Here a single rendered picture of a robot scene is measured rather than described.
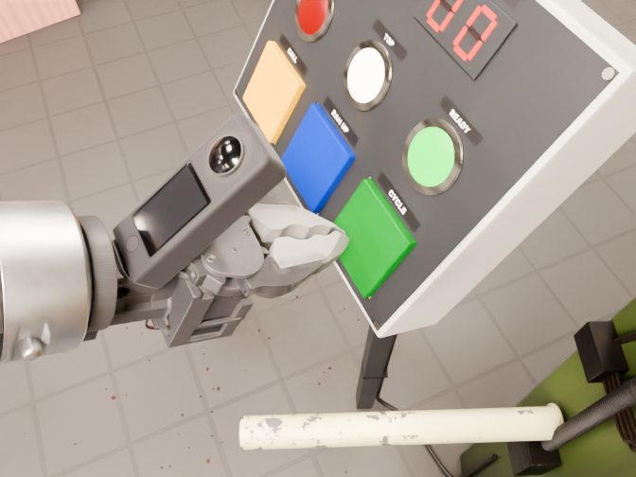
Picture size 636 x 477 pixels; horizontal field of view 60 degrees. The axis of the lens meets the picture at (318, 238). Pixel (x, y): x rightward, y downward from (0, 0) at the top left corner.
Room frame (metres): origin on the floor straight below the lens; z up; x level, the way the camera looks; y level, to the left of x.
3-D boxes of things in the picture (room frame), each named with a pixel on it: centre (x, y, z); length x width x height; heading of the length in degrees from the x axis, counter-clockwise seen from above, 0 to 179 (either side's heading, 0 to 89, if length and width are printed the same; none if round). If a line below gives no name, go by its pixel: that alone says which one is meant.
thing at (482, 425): (0.18, -0.11, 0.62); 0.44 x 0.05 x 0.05; 92
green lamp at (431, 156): (0.27, -0.09, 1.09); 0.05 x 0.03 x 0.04; 2
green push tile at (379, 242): (0.25, -0.05, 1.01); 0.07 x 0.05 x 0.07; 27
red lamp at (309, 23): (0.45, 0.00, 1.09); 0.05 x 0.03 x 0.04; 2
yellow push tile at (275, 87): (0.43, 0.04, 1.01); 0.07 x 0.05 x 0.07; 27
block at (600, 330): (0.23, -0.33, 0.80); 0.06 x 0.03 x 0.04; 2
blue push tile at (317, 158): (0.34, 0.00, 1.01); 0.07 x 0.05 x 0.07; 27
